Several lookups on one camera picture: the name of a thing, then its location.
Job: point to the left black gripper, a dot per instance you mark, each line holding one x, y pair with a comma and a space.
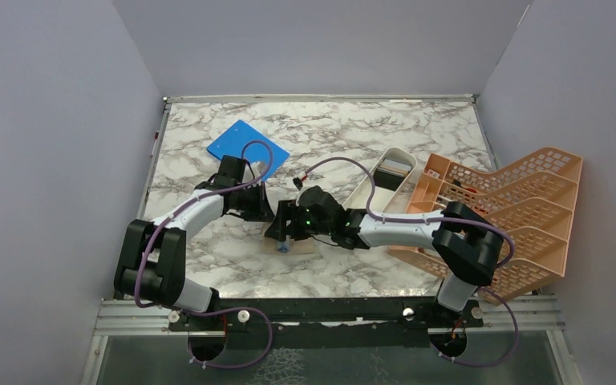
263, 211

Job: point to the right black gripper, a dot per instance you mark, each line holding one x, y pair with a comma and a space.
285, 212

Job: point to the beige card holder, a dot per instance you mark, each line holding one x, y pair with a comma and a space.
290, 247

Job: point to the stack of cards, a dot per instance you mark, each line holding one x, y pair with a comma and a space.
390, 174

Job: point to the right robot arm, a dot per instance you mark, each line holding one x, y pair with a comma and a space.
468, 245

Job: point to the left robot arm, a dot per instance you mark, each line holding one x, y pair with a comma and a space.
151, 265

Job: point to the blue plastic board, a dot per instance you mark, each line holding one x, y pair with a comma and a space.
232, 141

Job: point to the white oblong tray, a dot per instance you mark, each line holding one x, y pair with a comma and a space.
382, 197

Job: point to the orange plastic file rack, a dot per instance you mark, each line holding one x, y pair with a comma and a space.
532, 199

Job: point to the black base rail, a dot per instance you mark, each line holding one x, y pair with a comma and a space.
316, 323

